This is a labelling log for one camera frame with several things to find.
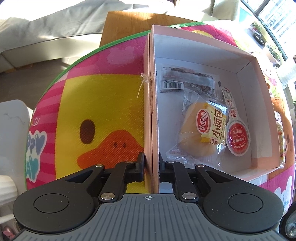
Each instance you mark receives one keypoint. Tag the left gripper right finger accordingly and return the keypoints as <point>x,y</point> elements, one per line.
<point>176,174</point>

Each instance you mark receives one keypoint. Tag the beige sofa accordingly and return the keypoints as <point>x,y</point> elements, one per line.
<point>25,23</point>

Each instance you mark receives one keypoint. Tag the dark snack bar clear packet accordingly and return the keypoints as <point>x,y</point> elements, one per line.
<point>177,79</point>

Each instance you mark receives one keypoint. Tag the pink cardboard gift box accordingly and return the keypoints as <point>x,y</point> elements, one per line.
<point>232,68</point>

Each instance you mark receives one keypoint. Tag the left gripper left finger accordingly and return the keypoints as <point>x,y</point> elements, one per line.
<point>115,180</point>

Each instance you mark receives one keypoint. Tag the white round plant pot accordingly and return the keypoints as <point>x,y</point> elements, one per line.
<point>275,52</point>

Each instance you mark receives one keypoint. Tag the red spoon-shaped jelly cup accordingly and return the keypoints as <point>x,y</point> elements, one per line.
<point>237,133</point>

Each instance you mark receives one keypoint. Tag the sesame grain bar packet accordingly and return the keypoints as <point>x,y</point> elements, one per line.
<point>281,139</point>

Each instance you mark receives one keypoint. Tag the white side table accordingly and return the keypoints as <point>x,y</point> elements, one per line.
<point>14,129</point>

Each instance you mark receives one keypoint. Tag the colourful cartoon play mat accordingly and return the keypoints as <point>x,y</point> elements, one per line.
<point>93,113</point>

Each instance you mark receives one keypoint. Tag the wooden table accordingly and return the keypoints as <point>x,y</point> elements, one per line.
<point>120,24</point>

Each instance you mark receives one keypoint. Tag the small bread yellow label packet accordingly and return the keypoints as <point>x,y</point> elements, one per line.
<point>202,135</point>

